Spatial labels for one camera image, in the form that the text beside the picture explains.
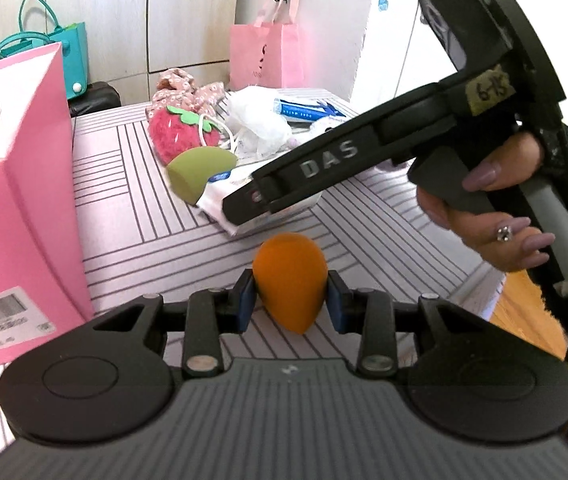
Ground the blue and white tube pack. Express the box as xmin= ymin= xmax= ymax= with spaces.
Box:
xmin=274 ymin=97 xmax=347 ymax=121

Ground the orange makeup sponge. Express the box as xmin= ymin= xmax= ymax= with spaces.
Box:
xmin=253 ymin=234 xmax=329 ymax=335

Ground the person's right hand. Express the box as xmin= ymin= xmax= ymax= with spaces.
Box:
xmin=416 ymin=130 xmax=552 ymax=273

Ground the green makeup sponge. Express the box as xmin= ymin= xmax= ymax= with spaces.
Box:
xmin=166 ymin=147 xmax=239 ymax=206

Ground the white panda plush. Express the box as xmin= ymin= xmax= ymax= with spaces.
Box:
xmin=289 ymin=116 xmax=360 ymax=150

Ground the teal tote bag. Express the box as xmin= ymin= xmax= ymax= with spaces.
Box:
xmin=0 ymin=0 xmax=89 ymax=102

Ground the pink cardboard box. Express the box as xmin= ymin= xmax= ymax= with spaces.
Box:
xmin=0 ymin=42 xmax=96 ymax=376

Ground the white wipes packet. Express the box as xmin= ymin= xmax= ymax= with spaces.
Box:
xmin=196 ymin=167 xmax=322 ymax=238

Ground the pink strawberry plush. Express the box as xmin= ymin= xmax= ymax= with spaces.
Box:
xmin=148 ymin=105 xmax=222 ymax=166

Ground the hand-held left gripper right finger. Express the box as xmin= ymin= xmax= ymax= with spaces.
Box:
xmin=326 ymin=270 xmax=472 ymax=378

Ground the beige wardrobe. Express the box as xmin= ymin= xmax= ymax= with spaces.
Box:
xmin=0 ymin=0 xmax=380 ymax=106

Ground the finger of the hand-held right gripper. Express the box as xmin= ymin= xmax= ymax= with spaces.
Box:
xmin=221 ymin=184 xmax=324 ymax=235

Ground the pink floral scrunchie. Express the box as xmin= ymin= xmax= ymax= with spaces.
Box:
xmin=153 ymin=69 xmax=227 ymax=120

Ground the white cabinet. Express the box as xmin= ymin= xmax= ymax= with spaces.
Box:
xmin=349 ymin=0 xmax=465 ymax=116

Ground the striped tablecloth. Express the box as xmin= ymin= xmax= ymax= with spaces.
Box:
xmin=71 ymin=87 xmax=505 ymax=361

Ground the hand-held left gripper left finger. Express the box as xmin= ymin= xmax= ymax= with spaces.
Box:
xmin=93 ymin=269 xmax=256 ymax=378

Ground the white plastic bag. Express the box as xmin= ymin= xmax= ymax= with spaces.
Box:
xmin=224 ymin=86 xmax=292 ymax=158

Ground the pink paper bag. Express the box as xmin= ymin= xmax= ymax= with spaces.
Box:
xmin=229 ymin=0 xmax=305 ymax=92

